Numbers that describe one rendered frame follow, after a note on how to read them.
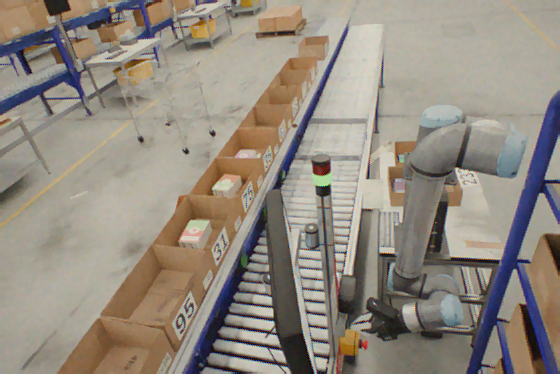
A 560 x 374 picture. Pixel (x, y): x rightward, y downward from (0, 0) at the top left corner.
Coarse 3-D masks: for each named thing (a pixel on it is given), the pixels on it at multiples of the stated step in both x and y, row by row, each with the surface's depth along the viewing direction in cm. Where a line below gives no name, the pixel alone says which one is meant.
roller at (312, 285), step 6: (246, 276) 190; (252, 276) 189; (258, 276) 188; (252, 282) 189; (258, 282) 188; (306, 282) 181; (312, 282) 180; (318, 282) 180; (306, 288) 181; (312, 288) 180; (318, 288) 179
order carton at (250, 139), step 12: (240, 132) 264; (252, 132) 261; (264, 132) 259; (276, 132) 256; (228, 144) 250; (240, 144) 269; (252, 144) 267; (264, 144) 264; (216, 156) 234; (228, 156) 251; (264, 168) 234
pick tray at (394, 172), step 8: (392, 168) 234; (400, 168) 233; (392, 176) 237; (400, 176) 236; (456, 176) 216; (392, 192) 227; (448, 192) 205; (456, 192) 204; (392, 200) 215; (400, 200) 214; (456, 200) 208
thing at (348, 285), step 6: (342, 276) 138; (348, 276) 137; (354, 276) 137; (342, 282) 135; (348, 282) 135; (354, 282) 134; (342, 288) 133; (348, 288) 133; (354, 288) 132; (342, 294) 131; (348, 294) 131; (354, 294) 131; (342, 300) 131; (348, 300) 130; (354, 300) 130; (348, 306) 132; (354, 306) 131
